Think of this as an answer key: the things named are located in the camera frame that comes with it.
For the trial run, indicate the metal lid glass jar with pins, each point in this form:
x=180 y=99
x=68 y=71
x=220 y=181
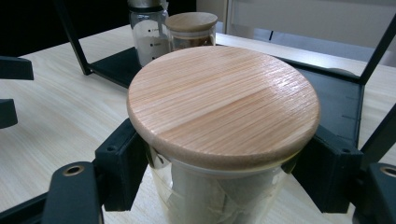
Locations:
x=149 y=37

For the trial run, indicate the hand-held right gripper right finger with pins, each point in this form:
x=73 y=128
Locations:
x=327 y=171

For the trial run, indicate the plain wooden lid glass jar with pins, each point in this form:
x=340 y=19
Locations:
x=191 y=23

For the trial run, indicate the two-tone wooden lid glass jar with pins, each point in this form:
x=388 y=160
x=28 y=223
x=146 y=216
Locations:
x=224 y=105

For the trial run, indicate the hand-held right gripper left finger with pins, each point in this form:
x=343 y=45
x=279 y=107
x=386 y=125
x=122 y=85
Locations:
x=121 y=165

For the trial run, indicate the black metal shelf rack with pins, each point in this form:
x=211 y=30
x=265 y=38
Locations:
x=337 y=96

